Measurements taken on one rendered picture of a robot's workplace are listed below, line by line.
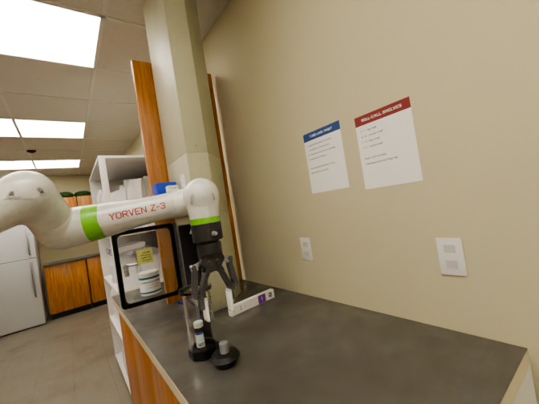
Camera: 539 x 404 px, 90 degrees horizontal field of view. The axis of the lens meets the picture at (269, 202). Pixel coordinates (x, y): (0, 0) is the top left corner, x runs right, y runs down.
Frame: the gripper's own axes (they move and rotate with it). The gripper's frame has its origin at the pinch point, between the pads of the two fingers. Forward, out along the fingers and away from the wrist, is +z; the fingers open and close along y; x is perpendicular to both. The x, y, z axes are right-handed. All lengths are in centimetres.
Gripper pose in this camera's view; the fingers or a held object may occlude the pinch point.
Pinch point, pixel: (218, 306)
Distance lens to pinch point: 91.0
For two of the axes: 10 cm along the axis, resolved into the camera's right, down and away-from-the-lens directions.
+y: 7.9, -1.2, 6.0
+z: 1.5, 9.9, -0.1
